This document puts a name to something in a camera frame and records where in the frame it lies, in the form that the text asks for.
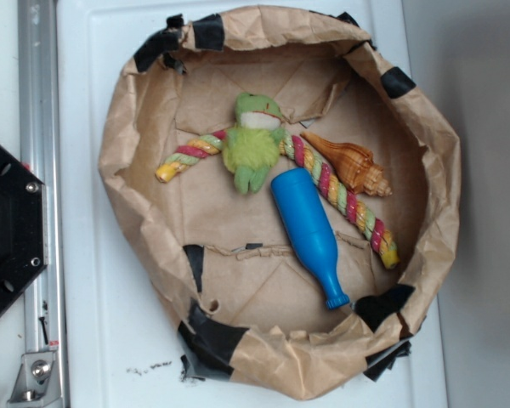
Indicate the brown paper bag bin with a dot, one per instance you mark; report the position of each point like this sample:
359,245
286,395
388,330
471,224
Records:
244,308

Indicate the green frog rope toy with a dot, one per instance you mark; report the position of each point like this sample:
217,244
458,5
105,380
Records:
253,146

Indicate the blue plastic bottle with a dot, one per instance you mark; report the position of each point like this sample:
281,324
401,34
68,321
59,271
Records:
309,231

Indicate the brown conch seashell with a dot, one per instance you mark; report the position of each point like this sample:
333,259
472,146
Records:
353,164

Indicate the metal corner bracket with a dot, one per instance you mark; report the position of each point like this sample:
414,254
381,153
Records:
37,382

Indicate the aluminium extrusion rail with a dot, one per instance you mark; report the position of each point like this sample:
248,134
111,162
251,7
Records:
44,299

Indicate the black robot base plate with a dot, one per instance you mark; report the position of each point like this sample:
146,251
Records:
22,254

